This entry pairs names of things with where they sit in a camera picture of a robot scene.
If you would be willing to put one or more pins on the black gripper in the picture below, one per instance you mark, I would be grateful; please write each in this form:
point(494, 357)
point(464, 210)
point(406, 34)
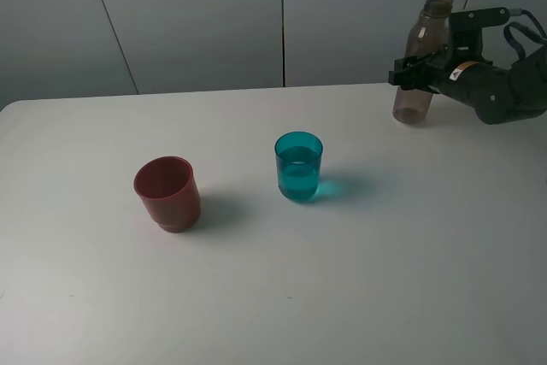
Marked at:
point(411, 73)

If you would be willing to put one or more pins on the translucent grey plastic bottle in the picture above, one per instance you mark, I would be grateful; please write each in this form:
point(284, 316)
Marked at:
point(427, 35)

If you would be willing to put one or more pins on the teal transparent plastic cup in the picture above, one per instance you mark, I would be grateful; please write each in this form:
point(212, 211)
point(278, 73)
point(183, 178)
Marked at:
point(298, 161)

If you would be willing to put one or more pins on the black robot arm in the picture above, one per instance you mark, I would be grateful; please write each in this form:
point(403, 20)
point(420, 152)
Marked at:
point(497, 95)

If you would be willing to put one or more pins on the red plastic cup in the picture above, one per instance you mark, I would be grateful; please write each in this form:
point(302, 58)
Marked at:
point(168, 191)

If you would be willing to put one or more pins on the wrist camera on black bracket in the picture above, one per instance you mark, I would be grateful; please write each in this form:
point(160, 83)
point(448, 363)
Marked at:
point(466, 28)

